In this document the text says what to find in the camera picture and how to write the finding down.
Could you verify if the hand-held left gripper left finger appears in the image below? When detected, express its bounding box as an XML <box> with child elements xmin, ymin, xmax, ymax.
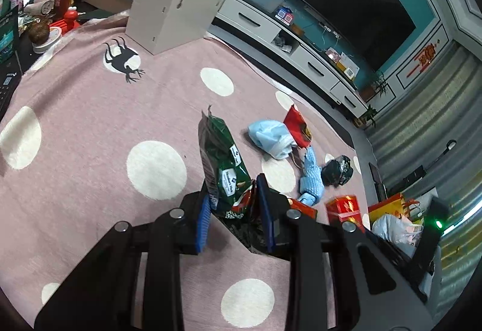
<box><xmin>34</xmin><ymin>193</ymin><xmax>211</xmax><ymax>331</ymax></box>

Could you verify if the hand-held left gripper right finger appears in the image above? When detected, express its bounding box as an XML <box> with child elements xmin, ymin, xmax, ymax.
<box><xmin>255</xmin><ymin>173</ymin><xmax>433</xmax><ymax>331</ymax></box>

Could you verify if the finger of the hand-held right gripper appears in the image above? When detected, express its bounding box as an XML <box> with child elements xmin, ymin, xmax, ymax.
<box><xmin>365</xmin><ymin>230</ymin><xmax>428</xmax><ymax>294</ymax></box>

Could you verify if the dark green snack bag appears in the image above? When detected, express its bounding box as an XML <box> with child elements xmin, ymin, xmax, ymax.
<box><xmin>198</xmin><ymin>105</ymin><xmax>272</xmax><ymax>254</ymax></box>

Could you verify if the white plastic bag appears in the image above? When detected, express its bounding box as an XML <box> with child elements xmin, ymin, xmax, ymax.
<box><xmin>372</xmin><ymin>213</ymin><xmax>425</xmax><ymax>257</ymax></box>

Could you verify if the small red packet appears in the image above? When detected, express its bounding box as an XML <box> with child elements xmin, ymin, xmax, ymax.
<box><xmin>288</xmin><ymin>198</ymin><xmax>319</xmax><ymax>219</ymax></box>

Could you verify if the yellow paper bag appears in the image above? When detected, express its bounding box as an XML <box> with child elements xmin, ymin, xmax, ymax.
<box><xmin>368</xmin><ymin>193</ymin><xmax>423</xmax><ymax>227</ymax></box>

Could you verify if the blue knitted sock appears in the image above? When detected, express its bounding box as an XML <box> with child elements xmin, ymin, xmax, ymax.
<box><xmin>299</xmin><ymin>146</ymin><xmax>325</xmax><ymax>206</ymax></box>

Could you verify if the red gold packet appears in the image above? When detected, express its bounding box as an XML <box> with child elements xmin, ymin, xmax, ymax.
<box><xmin>325</xmin><ymin>194</ymin><xmax>365</xmax><ymax>232</ymax></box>

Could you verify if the blue face mask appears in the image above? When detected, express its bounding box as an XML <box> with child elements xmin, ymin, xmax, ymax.
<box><xmin>247</xmin><ymin>119</ymin><xmax>297</xmax><ymax>160</ymax></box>

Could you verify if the black floor lamp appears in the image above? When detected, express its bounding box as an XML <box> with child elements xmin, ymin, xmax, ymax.
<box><xmin>425</xmin><ymin>140</ymin><xmax>457</xmax><ymax>170</ymax></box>

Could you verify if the black crumpled wrapper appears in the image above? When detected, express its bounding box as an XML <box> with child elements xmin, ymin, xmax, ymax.
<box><xmin>320</xmin><ymin>155</ymin><xmax>354</xmax><ymax>187</ymax></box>

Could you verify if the red snack wrapper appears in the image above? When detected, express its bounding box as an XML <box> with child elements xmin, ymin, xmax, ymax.
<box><xmin>282</xmin><ymin>105</ymin><xmax>313</xmax><ymax>149</ymax></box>

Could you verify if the grey curtain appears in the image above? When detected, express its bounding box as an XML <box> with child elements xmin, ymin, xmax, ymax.
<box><xmin>363</xmin><ymin>41</ymin><xmax>482</xmax><ymax>279</ymax></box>

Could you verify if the potted plant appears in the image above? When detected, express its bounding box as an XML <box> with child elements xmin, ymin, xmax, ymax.
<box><xmin>359</xmin><ymin>72</ymin><xmax>389</xmax><ymax>102</ymax></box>
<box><xmin>353</xmin><ymin>104</ymin><xmax>378</xmax><ymax>129</ymax></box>

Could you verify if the yellow pink card box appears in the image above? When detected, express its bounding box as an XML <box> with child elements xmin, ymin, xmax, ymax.
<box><xmin>325</xmin><ymin>48</ymin><xmax>359</xmax><ymax>80</ymax></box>

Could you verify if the white television cabinet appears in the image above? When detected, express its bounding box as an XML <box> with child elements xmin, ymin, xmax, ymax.
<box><xmin>214</xmin><ymin>0</ymin><xmax>369</xmax><ymax>118</ymax></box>

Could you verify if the small blue box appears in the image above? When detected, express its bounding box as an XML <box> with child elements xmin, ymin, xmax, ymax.
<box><xmin>274</xmin><ymin>6</ymin><xmax>295</xmax><ymax>25</ymax></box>

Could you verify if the white cardboard box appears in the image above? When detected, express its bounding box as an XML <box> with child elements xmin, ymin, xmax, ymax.
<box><xmin>125</xmin><ymin>0</ymin><xmax>226</xmax><ymax>55</ymax></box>

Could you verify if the white bowl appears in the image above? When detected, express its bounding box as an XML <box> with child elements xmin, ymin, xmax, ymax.
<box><xmin>32</xmin><ymin>27</ymin><xmax>63</xmax><ymax>53</ymax></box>

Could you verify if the red toy figurine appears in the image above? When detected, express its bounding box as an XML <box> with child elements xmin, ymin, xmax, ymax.
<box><xmin>62</xmin><ymin>6</ymin><xmax>80</xmax><ymax>31</ymax></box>

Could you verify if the brown round ornament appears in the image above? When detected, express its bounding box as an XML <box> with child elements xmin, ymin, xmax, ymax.
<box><xmin>29</xmin><ymin>21</ymin><xmax>51</xmax><ymax>44</ymax></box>

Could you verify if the black laptop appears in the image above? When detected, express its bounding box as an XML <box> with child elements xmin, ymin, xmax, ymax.
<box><xmin>0</xmin><ymin>10</ymin><xmax>22</xmax><ymax>118</ymax></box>

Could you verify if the red wall decoration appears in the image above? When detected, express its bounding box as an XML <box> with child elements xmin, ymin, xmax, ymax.
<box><xmin>406</xmin><ymin>39</ymin><xmax>440</xmax><ymax>80</ymax></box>

